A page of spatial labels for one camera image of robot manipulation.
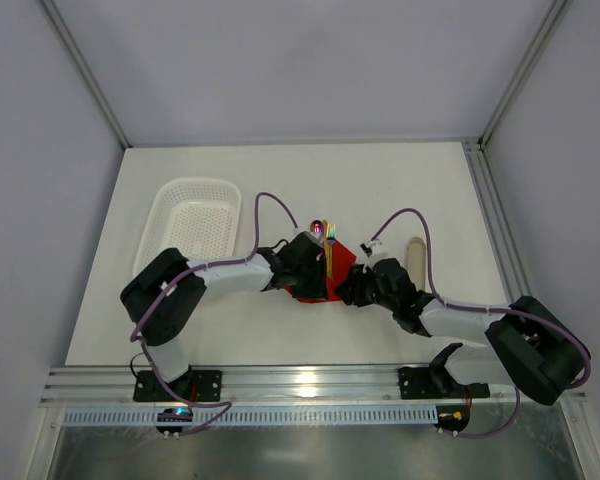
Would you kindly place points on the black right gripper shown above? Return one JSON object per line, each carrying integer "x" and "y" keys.
{"x": 358, "y": 288}

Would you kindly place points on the left black connector box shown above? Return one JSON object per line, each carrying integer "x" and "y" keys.
{"x": 173, "y": 422}

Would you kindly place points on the black connector box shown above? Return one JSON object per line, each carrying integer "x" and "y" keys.
{"x": 173, "y": 422}
{"x": 452, "y": 418}

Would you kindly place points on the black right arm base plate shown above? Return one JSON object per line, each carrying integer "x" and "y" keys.
{"x": 425, "y": 383}

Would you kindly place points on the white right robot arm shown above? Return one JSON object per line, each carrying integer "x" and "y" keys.
{"x": 522, "y": 345}

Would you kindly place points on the aluminium right side rail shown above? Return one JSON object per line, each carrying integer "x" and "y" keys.
{"x": 509, "y": 261}

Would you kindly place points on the aluminium front rail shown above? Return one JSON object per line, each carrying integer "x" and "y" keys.
{"x": 251, "y": 385}

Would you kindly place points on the right black connector box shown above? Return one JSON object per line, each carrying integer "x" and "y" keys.
{"x": 452, "y": 418}

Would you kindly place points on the iridescent rainbow fork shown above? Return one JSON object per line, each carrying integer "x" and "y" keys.
{"x": 332, "y": 232}

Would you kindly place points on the aluminium rail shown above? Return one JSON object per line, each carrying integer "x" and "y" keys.
{"x": 509, "y": 261}
{"x": 251, "y": 385}

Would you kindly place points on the gold knife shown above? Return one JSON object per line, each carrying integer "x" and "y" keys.
{"x": 328, "y": 250}

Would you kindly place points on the left aluminium frame post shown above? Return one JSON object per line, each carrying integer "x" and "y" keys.
{"x": 66, "y": 38}

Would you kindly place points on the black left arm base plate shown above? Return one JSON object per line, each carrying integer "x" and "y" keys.
{"x": 195, "y": 385}

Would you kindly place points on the aluminium frame post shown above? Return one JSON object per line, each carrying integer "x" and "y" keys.
{"x": 539, "y": 41}
{"x": 66, "y": 38}

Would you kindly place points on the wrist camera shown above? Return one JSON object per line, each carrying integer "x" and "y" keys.
{"x": 316, "y": 237}
{"x": 375, "y": 251}

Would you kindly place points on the iridescent rainbow spoon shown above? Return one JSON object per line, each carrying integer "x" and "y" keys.
{"x": 317, "y": 227}

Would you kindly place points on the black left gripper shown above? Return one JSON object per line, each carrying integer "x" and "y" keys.
{"x": 316, "y": 270}

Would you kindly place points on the beige oblong utensil tray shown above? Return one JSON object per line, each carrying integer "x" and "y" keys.
{"x": 416, "y": 260}

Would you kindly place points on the white slotted cable duct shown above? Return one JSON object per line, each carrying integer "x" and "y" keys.
{"x": 274, "y": 416}

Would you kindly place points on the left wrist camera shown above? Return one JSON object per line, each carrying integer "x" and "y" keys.
{"x": 316, "y": 237}

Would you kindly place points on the white perforated plastic basket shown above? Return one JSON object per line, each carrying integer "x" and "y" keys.
{"x": 197, "y": 216}

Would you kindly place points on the red paper napkin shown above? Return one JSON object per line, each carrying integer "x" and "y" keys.
{"x": 339, "y": 259}

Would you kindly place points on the right aluminium frame post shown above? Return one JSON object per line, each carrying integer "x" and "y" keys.
{"x": 539, "y": 41}

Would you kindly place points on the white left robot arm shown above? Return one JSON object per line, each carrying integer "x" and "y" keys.
{"x": 161, "y": 299}

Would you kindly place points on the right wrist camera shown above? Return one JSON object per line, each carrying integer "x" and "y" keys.
{"x": 375, "y": 251}

